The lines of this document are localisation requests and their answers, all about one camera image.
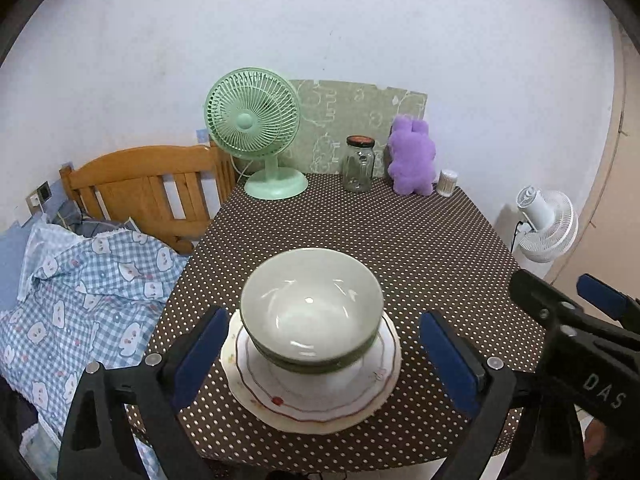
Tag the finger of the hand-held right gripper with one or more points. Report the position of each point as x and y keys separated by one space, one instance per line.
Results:
x=600 y=295
x=545 y=305

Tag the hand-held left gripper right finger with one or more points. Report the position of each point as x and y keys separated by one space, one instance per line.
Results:
x=450 y=365

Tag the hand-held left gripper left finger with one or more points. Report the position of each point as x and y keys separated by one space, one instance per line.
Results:
x=200 y=355

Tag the small white red-flower plate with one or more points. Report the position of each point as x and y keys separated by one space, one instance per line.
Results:
x=295 y=401

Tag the yellow floral plate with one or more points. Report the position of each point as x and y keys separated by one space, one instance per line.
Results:
x=310 y=426

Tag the person's right hand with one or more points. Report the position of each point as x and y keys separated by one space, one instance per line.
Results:
x=595 y=440

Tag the white standing fan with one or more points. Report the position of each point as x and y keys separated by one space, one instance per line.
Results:
x=550 y=230

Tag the beige door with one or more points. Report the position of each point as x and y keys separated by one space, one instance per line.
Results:
x=610 y=185

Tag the brown polka dot tablecloth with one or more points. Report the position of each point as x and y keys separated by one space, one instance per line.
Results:
x=400 y=240

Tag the blue checkered blanket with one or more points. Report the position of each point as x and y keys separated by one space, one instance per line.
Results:
x=75 y=300

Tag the toothpick container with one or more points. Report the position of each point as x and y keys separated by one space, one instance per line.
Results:
x=448 y=184

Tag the dark grey cloth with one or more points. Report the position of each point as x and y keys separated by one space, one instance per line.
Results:
x=75 y=220

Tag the wooden bed headboard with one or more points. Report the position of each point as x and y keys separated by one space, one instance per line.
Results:
x=130 y=175

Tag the purple plush toy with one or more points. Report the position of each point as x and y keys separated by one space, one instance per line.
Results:
x=412 y=160

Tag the blue pillow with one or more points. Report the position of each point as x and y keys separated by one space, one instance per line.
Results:
x=12 y=270

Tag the glass jar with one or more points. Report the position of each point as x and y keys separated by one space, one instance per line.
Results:
x=358 y=170

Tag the green desk fan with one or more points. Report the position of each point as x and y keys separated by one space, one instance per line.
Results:
x=245 y=120

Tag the white wall switch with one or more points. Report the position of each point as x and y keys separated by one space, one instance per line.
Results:
x=34 y=204

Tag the dark wall socket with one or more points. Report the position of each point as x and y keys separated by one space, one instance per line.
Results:
x=44 y=193

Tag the green patterned wall panel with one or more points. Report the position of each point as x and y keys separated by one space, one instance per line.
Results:
x=340 y=110

